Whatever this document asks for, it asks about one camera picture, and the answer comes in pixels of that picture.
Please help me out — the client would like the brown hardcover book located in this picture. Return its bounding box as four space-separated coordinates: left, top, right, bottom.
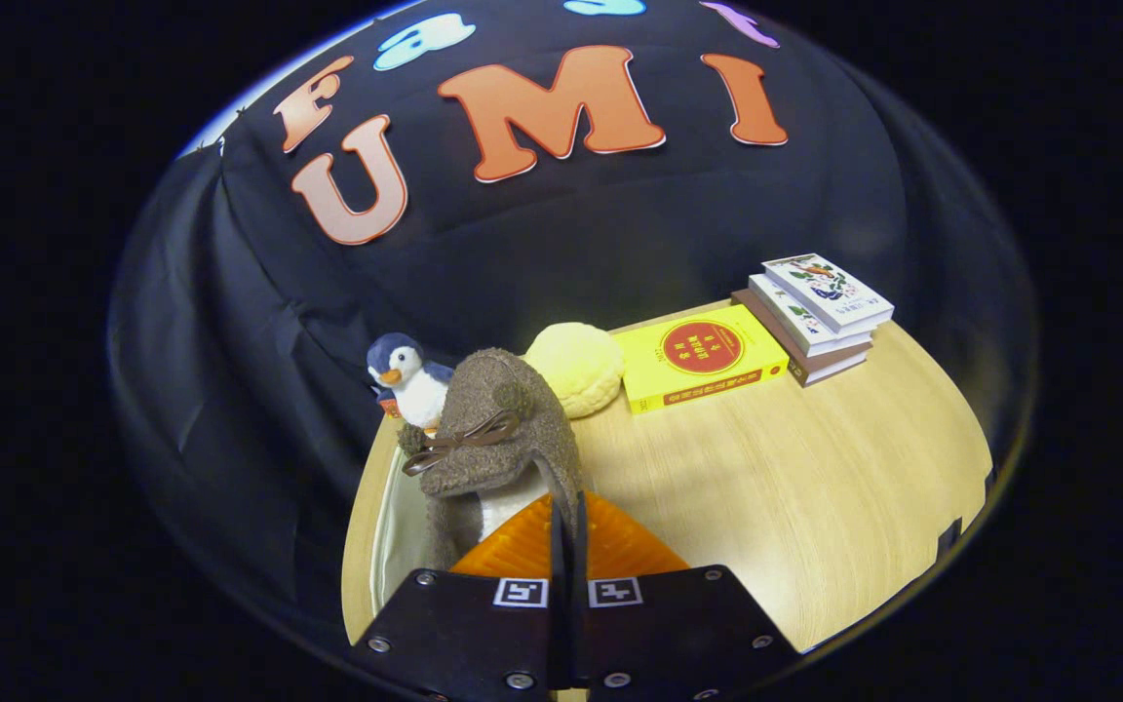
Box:
730 288 872 388

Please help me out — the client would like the beige fabric storage box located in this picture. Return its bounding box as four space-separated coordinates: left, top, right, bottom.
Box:
367 466 555 615

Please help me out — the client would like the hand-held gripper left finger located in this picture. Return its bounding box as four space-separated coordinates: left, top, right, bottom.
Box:
352 492 567 702

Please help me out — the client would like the round yellow plush toy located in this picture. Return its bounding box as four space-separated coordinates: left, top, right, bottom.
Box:
523 322 626 420

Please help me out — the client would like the yellow book with red circle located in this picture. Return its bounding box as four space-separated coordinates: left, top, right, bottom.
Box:
612 303 790 415

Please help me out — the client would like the brown fuzzy shoe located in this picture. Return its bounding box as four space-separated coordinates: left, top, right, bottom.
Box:
396 348 587 571

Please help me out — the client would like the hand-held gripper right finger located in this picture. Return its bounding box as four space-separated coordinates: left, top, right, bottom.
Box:
571 490 801 702

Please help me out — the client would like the penguin plush toy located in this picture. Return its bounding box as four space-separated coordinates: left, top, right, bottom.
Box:
367 332 455 432

